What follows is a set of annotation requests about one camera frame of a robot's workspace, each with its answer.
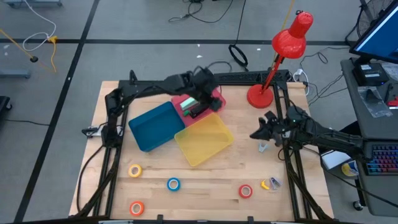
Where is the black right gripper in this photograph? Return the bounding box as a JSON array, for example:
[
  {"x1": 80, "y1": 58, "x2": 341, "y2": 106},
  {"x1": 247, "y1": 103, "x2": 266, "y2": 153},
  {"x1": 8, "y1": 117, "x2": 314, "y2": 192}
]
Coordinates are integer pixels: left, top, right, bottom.
[{"x1": 249, "y1": 110, "x2": 293, "y2": 147}]

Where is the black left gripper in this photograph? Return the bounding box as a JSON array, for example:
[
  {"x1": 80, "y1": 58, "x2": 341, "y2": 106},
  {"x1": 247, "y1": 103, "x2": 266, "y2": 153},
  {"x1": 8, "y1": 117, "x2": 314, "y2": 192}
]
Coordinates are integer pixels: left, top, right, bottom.
[{"x1": 186, "y1": 67, "x2": 223, "y2": 113}]

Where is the black stapler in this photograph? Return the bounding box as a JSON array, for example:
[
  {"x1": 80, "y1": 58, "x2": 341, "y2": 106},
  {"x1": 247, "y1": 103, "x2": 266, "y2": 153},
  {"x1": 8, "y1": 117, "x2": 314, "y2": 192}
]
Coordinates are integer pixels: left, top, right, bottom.
[{"x1": 188, "y1": 104, "x2": 210, "y2": 120}]

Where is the mint green stapler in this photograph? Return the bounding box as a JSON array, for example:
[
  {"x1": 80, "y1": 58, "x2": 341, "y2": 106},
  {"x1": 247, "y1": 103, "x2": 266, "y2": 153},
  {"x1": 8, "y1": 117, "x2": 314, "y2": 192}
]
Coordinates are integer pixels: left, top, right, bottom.
[{"x1": 179, "y1": 96, "x2": 199, "y2": 112}]

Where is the yellow tape roll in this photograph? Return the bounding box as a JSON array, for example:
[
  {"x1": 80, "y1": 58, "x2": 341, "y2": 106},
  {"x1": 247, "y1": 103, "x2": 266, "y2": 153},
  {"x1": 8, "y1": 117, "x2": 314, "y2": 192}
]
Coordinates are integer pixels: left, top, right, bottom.
[{"x1": 128, "y1": 164, "x2": 143, "y2": 179}]

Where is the red tape roll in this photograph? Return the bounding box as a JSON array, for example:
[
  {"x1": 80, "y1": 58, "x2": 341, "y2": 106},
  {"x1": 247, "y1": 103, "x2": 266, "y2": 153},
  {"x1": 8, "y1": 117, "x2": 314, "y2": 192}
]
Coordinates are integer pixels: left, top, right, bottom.
[{"x1": 238, "y1": 184, "x2": 253, "y2": 199}]

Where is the blue tape roll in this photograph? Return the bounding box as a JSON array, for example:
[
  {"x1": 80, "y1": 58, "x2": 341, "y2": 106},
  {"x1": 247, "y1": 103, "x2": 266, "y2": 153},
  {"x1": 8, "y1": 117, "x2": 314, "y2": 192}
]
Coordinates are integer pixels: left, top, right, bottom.
[{"x1": 166, "y1": 177, "x2": 182, "y2": 192}]

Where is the orange tape roll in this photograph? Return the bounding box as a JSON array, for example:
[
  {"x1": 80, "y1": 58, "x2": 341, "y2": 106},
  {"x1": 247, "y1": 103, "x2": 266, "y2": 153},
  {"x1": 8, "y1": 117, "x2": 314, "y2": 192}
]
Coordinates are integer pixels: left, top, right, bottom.
[{"x1": 129, "y1": 200, "x2": 146, "y2": 217}]

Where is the red plastic tray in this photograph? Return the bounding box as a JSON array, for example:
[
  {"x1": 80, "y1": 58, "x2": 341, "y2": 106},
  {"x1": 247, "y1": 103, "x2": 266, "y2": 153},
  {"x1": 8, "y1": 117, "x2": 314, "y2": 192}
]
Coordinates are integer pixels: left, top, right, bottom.
[{"x1": 170, "y1": 86, "x2": 227, "y2": 128}]

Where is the yellow translucent plastic tray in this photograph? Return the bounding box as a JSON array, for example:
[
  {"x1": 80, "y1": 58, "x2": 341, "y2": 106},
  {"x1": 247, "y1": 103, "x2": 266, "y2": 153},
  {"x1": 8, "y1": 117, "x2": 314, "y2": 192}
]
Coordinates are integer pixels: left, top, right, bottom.
[{"x1": 174, "y1": 112, "x2": 235, "y2": 167}]

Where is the black power strip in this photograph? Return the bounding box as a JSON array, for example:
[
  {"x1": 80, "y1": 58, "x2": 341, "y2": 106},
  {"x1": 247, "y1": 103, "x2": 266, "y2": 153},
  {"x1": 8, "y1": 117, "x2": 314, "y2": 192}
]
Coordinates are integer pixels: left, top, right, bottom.
[{"x1": 213, "y1": 70, "x2": 290, "y2": 84}]

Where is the blue plastic tray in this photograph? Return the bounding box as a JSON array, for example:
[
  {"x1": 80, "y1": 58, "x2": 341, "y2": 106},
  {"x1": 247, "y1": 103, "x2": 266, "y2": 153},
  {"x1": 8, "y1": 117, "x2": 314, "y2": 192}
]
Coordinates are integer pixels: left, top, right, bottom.
[{"x1": 128, "y1": 101, "x2": 187, "y2": 153}]

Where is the white power adapter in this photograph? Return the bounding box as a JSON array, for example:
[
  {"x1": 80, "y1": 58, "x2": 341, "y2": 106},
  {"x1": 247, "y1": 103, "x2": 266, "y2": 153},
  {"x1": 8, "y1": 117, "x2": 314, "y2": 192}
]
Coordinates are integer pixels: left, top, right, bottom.
[{"x1": 292, "y1": 68, "x2": 310, "y2": 96}]

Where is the white box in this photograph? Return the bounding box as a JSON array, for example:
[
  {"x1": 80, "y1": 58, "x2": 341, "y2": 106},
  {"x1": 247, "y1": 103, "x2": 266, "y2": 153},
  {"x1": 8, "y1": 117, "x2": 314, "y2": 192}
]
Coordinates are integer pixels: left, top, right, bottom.
[{"x1": 320, "y1": 149, "x2": 352, "y2": 170}]

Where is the red desk lamp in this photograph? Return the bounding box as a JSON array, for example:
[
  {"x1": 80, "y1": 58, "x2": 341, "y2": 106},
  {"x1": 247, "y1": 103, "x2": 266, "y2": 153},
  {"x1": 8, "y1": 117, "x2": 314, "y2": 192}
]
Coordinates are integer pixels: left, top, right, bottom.
[{"x1": 246, "y1": 11, "x2": 314, "y2": 110}]

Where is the grey desk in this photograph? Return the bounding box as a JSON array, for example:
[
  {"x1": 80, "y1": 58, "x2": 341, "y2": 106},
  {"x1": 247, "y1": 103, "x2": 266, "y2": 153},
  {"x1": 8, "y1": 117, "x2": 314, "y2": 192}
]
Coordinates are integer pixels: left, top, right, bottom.
[{"x1": 340, "y1": 57, "x2": 398, "y2": 218}]

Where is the clear plastic bag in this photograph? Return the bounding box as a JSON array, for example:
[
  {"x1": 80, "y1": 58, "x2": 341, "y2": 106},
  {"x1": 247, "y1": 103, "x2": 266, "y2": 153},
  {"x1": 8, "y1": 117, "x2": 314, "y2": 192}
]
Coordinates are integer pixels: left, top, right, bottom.
[{"x1": 357, "y1": 85, "x2": 394, "y2": 119}]

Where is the black mini computer box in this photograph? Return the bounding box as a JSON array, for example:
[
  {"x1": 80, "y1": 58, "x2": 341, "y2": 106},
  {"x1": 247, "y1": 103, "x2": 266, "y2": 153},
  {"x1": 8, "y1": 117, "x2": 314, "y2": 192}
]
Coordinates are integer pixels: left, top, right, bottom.
[{"x1": 352, "y1": 62, "x2": 390, "y2": 87}]

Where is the backlit keyboard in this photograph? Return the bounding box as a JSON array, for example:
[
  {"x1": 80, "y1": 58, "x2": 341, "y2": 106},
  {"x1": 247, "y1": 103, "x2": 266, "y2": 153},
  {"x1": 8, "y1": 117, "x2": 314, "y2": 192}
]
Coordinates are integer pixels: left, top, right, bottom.
[{"x1": 365, "y1": 142, "x2": 398, "y2": 177}]

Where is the computer monitor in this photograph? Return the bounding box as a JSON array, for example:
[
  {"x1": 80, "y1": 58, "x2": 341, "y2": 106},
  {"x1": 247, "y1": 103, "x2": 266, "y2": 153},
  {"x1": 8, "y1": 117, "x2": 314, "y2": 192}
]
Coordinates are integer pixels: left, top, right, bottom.
[{"x1": 349, "y1": 0, "x2": 398, "y2": 65}]

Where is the black floor fan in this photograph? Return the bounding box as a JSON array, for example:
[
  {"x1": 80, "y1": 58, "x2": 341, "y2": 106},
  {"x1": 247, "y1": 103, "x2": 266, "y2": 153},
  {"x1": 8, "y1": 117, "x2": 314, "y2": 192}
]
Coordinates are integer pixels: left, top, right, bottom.
[{"x1": 345, "y1": 0, "x2": 396, "y2": 48}]

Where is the grey furniture base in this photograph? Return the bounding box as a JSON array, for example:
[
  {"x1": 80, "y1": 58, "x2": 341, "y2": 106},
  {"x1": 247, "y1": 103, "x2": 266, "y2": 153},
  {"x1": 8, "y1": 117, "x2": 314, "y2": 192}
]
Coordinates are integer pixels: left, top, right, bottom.
[
  {"x1": 2, "y1": 0, "x2": 63, "y2": 9},
  {"x1": 0, "y1": 68, "x2": 32, "y2": 79}
]

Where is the coiled black floor cable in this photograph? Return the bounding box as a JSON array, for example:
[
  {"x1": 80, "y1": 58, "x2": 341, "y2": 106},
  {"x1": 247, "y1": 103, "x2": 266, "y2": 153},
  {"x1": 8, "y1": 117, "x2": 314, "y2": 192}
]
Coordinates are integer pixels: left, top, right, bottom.
[{"x1": 228, "y1": 0, "x2": 249, "y2": 72}]

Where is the black desk cable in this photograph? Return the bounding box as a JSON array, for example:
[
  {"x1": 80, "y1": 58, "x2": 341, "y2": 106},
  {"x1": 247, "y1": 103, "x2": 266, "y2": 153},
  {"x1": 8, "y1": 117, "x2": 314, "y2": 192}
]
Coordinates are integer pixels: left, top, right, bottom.
[{"x1": 307, "y1": 73, "x2": 349, "y2": 106}]

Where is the looped black floor cable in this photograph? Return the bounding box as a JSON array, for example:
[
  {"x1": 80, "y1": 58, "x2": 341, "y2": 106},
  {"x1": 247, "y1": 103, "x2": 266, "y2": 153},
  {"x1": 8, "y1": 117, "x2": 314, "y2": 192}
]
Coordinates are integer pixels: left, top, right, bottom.
[{"x1": 167, "y1": 0, "x2": 234, "y2": 24}]

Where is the black aluminium frame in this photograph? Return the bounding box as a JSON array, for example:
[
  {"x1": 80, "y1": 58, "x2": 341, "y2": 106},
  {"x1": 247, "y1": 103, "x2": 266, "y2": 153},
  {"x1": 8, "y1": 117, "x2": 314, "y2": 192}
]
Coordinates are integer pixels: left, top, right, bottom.
[{"x1": 74, "y1": 70, "x2": 335, "y2": 224}]

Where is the yellow hanging cable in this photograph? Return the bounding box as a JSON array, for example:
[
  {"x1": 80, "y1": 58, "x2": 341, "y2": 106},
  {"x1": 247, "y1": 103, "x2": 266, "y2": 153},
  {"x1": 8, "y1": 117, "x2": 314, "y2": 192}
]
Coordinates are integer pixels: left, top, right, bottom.
[{"x1": 280, "y1": 0, "x2": 296, "y2": 34}]

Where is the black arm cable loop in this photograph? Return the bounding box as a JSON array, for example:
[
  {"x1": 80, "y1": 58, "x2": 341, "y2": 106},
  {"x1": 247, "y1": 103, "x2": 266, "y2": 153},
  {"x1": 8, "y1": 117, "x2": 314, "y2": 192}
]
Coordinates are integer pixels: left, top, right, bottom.
[{"x1": 76, "y1": 144, "x2": 106, "y2": 215}]

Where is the yellow floor cable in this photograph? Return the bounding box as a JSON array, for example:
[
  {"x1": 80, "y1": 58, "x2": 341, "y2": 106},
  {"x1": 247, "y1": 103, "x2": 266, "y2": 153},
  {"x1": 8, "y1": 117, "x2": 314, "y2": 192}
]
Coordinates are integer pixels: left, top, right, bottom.
[{"x1": 0, "y1": 29, "x2": 59, "y2": 75}]

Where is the white floor cable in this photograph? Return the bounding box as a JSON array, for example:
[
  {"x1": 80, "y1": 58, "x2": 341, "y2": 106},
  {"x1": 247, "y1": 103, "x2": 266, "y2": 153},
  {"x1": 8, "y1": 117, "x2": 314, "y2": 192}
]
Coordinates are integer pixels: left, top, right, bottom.
[{"x1": 22, "y1": 0, "x2": 58, "y2": 52}]

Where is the thin black floor cable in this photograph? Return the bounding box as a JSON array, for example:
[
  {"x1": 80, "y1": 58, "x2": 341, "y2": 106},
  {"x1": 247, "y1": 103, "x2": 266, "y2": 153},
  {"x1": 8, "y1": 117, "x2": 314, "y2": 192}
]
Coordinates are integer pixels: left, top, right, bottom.
[{"x1": 4, "y1": 119, "x2": 50, "y2": 127}]

